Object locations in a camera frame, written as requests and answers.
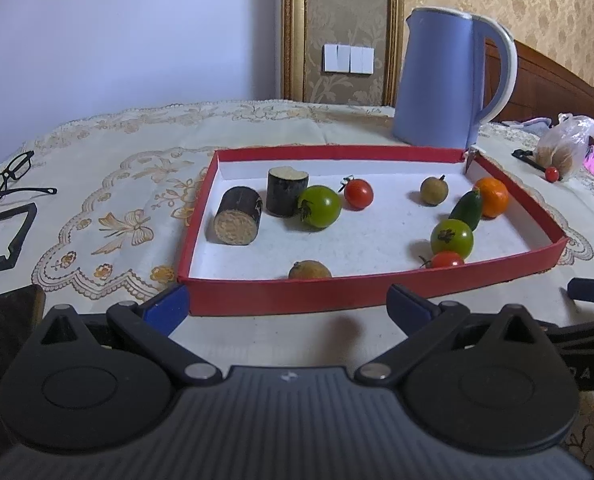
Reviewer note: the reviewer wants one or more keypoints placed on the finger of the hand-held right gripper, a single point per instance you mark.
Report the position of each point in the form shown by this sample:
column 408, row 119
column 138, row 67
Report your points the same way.
column 592, row 290
column 582, row 335

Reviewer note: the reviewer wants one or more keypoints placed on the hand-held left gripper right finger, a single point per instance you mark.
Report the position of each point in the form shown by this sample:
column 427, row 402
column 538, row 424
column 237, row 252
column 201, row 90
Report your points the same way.
column 407, row 305

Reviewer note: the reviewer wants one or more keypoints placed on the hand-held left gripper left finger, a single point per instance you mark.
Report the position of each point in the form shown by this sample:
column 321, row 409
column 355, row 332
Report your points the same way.
column 169, row 305

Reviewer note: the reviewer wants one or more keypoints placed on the red shallow cardboard box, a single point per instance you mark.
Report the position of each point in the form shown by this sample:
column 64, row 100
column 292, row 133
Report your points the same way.
column 277, row 300

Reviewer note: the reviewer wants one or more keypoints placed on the brown longan with stem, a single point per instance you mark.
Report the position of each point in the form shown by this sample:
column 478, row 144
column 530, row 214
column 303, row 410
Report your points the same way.
column 433, row 190

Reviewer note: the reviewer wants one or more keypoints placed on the large green tomato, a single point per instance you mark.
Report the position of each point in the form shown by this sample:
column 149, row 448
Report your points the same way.
column 452, row 237
column 319, row 206

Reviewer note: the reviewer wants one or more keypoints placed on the dark sugarcane piece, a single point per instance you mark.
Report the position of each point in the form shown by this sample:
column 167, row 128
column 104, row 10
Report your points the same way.
column 286, row 192
column 237, row 217

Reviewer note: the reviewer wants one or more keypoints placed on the small green cucumber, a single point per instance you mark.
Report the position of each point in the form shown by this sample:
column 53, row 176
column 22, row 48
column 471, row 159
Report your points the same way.
column 466, row 210

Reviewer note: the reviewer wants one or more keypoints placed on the small red cherry tomato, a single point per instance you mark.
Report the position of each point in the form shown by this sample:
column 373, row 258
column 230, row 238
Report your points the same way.
column 552, row 174

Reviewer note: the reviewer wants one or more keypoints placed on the orange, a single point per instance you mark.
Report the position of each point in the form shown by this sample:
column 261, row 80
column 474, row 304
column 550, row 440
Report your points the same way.
column 493, row 197

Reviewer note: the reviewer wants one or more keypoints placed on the clear plastic bag of longans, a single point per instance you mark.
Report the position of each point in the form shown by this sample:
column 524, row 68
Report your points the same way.
column 559, row 147

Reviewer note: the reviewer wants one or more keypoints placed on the dark flat object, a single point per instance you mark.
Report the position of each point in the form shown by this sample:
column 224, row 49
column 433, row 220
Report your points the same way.
column 7, row 310

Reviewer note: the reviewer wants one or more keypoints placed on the grey blanket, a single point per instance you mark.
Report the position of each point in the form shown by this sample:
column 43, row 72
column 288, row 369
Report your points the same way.
column 532, row 124

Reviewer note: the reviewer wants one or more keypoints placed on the black eyeglasses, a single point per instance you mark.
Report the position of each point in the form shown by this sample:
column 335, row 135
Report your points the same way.
column 12, row 175

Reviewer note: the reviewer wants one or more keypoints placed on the wooden headboard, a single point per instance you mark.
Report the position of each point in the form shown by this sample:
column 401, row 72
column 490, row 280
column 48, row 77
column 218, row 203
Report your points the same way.
column 542, row 90

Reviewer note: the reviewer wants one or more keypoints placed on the blue electric kettle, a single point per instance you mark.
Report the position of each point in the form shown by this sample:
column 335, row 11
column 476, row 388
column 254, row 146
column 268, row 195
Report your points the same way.
column 437, row 85

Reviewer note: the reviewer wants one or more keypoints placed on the black plastic frame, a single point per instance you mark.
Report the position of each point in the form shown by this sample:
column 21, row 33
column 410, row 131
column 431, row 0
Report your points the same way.
column 19, row 230

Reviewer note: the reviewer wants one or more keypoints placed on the white wall switch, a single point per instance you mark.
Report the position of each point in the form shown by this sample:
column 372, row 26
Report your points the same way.
column 349, row 59

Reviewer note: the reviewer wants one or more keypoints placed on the gold wall panel frame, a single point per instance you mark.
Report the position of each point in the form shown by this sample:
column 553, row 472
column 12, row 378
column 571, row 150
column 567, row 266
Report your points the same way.
column 294, row 30

